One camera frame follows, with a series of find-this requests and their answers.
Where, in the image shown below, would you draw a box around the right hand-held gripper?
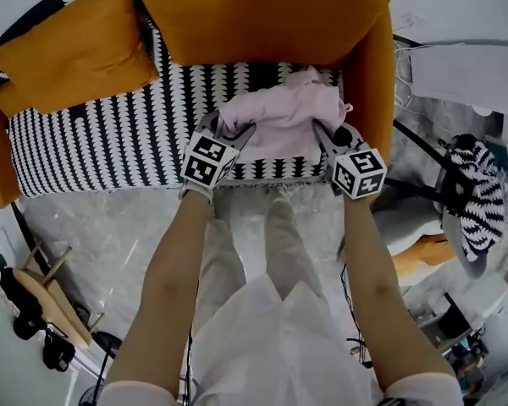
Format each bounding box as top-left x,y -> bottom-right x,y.
312,121 -> 389,200

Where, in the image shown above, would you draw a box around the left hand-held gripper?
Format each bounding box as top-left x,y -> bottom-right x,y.
178,111 -> 257,205

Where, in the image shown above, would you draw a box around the orange sofa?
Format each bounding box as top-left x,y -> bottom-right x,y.
0,0 -> 397,210

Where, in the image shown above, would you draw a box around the pink garment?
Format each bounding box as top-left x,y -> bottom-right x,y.
218,65 -> 355,164

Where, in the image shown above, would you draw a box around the person's left forearm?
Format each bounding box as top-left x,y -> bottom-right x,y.
104,190 -> 216,399

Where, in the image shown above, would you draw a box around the person's right forearm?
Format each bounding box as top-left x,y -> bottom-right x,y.
341,195 -> 455,393

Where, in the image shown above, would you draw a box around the white round pouf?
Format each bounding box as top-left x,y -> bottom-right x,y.
370,184 -> 465,289

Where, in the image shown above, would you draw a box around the person's light trousers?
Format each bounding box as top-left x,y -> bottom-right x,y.
192,184 -> 325,337

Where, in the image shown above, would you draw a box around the orange pouf cushion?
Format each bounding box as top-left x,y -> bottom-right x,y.
391,233 -> 457,275

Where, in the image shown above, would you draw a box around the black white striped throw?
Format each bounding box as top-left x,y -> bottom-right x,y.
447,133 -> 506,262

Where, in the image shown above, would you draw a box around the person's white shirt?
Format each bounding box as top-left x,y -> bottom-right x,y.
99,272 -> 466,406

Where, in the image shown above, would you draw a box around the wooden stool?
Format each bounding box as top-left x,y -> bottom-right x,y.
11,243 -> 106,350

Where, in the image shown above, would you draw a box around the black bag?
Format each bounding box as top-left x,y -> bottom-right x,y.
0,266 -> 76,372

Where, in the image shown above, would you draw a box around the white cable bundle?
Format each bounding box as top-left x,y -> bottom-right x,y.
391,13 -> 433,116

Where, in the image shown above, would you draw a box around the black frame chair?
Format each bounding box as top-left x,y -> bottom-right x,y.
391,118 -> 507,279

